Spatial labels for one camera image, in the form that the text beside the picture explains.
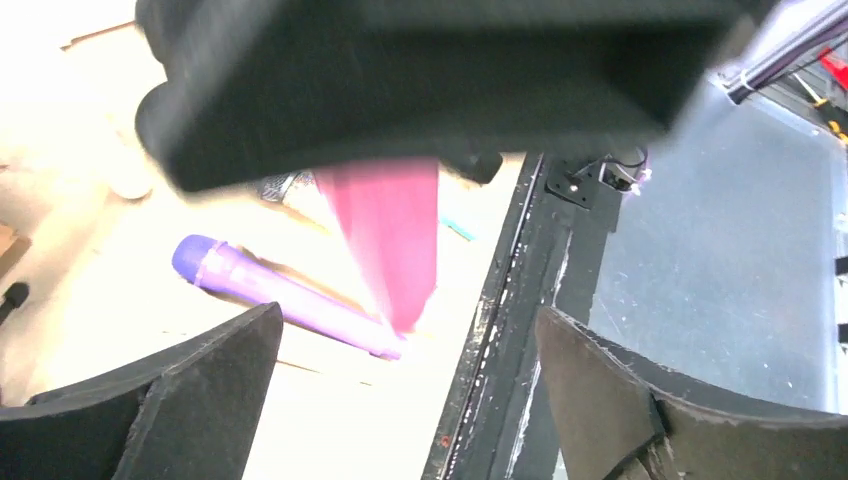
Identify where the blue microphone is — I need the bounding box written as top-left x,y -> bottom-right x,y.
439,215 -> 475,241

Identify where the purple microphone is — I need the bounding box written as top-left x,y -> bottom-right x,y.
171,234 -> 405,360

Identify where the pink microphone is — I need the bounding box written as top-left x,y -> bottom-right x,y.
315,157 -> 439,334

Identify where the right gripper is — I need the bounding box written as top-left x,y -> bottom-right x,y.
135,1 -> 771,192

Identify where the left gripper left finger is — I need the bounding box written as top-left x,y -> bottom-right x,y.
1,303 -> 283,480

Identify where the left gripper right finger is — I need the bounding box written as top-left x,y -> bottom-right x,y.
535,307 -> 847,479

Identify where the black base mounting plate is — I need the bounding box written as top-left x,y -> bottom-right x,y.
422,153 -> 621,479

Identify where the tripod shock mount stand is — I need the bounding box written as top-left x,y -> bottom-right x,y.
0,282 -> 30,323

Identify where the glitter sequin microphone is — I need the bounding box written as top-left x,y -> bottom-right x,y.
256,170 -> 315,204

